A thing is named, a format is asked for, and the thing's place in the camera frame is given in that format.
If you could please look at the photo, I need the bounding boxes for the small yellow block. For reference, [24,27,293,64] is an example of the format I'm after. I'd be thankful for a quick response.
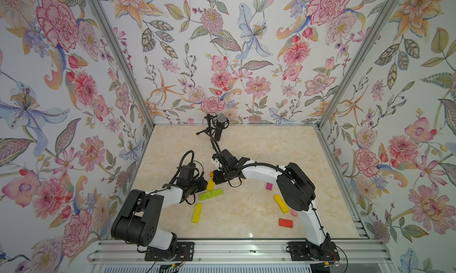
[207,179,215,191]

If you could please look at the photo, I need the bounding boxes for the lime green block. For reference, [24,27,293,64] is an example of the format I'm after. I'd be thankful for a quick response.
[211,189,224,197]
[199,192,213,201]

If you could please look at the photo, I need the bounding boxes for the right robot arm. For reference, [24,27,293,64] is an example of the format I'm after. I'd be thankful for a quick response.
[211,149,331,255]

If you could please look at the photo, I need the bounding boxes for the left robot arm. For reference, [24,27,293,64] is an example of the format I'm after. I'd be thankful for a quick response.
[110,150,208,252]

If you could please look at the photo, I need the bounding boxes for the long yellow block left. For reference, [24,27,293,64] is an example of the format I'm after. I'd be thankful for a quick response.
[192,204,203,224]

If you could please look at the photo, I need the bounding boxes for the long yellow block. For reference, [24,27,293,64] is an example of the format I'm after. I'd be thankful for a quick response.
[274,194,290,214]
[192,204,203,224]

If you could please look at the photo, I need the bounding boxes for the black microphone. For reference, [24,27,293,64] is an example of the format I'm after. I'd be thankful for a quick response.
[214,113,229,142]

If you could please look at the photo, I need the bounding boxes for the long yellow block right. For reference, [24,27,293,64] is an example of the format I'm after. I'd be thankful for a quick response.
[274,194,290,214]

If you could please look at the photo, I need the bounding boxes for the red block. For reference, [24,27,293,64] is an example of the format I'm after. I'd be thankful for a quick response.
[279,218,293,229]

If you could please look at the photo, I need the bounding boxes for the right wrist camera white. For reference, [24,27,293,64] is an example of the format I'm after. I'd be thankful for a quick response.
[212,154,222,170]

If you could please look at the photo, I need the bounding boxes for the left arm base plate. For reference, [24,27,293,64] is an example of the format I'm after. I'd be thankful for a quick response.
[144,242,195,262]

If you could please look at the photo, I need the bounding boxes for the aluminium front rail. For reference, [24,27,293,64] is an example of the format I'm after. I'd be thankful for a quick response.
[88,239,393,265]

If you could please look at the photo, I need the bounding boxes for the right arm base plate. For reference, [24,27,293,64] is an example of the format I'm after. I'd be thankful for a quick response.
[286,240,340,262]

